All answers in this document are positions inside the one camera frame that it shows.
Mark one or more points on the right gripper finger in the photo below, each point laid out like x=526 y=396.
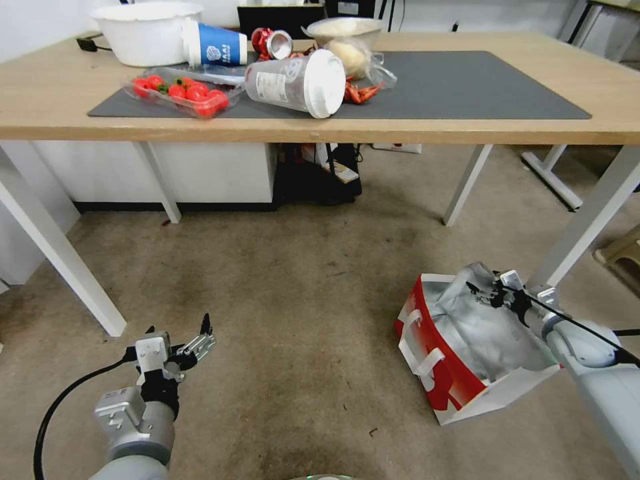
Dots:
x=497 y=279
x=482 y=297

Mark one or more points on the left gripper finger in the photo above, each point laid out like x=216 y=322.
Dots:
x=201 y=345
x=149 y=331

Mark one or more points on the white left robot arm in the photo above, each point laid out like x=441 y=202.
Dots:
x=142 y=440

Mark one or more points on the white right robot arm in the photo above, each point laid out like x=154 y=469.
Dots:
x=595 y=370

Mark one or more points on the red white food delivery bag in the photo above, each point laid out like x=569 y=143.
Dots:
x=450 y=370

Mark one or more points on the black bag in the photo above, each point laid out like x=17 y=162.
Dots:
x=315 y=180

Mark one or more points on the clear bag with bun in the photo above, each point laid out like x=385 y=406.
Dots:
x=350 y=56

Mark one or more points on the beige plastic stool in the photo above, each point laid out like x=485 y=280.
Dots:
x=620 y=262

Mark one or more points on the wooden table with white legs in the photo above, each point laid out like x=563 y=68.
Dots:
x=450 y=127

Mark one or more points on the white power strip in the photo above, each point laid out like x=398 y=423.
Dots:
x=397 y=148

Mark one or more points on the white cabinet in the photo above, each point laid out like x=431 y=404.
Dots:
x=210 y=170

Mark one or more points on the white robot front shell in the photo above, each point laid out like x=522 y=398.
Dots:
x=322 y=476

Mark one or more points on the grey desk mat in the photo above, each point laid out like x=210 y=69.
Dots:
x=475 y=85

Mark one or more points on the red tomato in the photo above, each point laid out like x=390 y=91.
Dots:
x=141 y=88
x=196 y=91
x=218 y=98
x=205 y=110
x=177 y=92
x=156 y=81

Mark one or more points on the red crayfish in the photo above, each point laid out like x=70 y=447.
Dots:
x=362 y=94

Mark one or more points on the clear plastic tomato tray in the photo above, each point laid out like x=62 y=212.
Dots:
x=150 y=102

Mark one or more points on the clear cup with white lid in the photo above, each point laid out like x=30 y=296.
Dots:
x=285 y=82

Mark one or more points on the clear bowl of rice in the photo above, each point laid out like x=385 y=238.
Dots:
x=345 y=29

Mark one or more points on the blue white paper cup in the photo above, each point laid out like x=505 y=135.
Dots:
x=220 y=47

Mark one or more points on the white plastic basin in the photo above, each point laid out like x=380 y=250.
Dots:
x=145 y=35

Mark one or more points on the crushed red drink can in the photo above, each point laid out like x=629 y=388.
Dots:
x=272 y=42

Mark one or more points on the black chair back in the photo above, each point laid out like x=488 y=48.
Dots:
x=280 y=21

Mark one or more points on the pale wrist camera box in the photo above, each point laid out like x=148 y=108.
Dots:
x=151 y=352
x=511 y=279

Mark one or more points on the white desk frame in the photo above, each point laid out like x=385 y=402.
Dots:
x=550 y=172

